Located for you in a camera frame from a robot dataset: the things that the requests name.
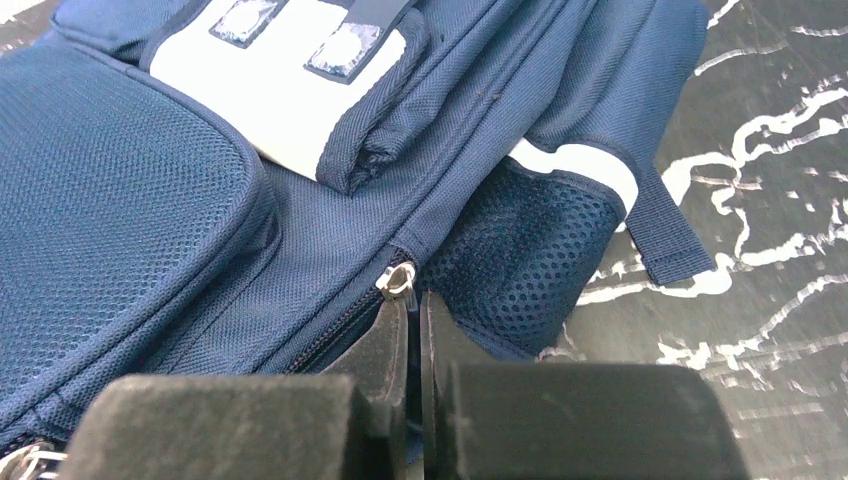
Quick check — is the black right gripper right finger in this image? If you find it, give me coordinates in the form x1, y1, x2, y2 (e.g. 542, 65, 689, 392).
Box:
421, 292, 749, 479

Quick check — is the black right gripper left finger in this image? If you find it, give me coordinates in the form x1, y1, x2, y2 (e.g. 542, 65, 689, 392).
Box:
59, 300, 408, 479

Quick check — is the navy blue student backpack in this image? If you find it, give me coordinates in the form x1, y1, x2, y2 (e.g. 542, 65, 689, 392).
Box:
1, 1, 714, 479

